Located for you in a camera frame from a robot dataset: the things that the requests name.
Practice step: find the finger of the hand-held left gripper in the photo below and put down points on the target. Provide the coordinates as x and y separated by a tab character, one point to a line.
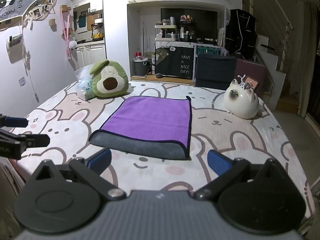
15	122
37	140

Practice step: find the brown board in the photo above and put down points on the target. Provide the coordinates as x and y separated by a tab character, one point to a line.
252	71

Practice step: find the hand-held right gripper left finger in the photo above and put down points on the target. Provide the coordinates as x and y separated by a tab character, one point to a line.
99	159

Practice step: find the dark blue chair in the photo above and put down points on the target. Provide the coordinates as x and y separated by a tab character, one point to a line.
215	70

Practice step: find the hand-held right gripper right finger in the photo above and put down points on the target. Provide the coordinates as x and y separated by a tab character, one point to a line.
219	160

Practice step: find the white cat figure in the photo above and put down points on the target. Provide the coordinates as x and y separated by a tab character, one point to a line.
241	102

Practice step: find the white staircase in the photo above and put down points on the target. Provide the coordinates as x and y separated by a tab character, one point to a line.
277	70

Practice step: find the teal sign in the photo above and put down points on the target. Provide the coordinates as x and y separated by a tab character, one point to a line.
208	51

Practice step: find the purple and grey towel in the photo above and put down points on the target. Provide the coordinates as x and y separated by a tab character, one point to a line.
150	115

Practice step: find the green avocado plush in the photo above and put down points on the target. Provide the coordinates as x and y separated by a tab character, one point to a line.
110	80

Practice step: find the yellow pot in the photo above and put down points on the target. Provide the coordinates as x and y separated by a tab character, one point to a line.
97	35

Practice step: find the clear plastic bag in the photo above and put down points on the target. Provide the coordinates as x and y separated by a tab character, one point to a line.
83	85

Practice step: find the white storage rack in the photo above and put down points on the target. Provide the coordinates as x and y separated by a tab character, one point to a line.
166	33

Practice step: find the grey trash bin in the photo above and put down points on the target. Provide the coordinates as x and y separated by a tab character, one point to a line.
141	68

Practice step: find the rabbit printed bed sheet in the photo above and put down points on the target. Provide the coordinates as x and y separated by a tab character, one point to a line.
225	132

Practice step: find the white kitchen cabinet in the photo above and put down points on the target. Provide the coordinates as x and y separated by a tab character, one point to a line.
90	55

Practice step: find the black jacket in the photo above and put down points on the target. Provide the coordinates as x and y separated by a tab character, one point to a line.
241	32

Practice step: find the small orange sign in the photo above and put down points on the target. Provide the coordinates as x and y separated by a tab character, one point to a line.
252	83

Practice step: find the pink ribbon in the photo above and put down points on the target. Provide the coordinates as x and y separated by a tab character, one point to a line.
67	35

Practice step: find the black lettered cloth banner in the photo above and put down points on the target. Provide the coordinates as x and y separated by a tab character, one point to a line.
175	65

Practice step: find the panda wall poster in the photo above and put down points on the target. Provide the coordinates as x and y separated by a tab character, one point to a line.
15	0

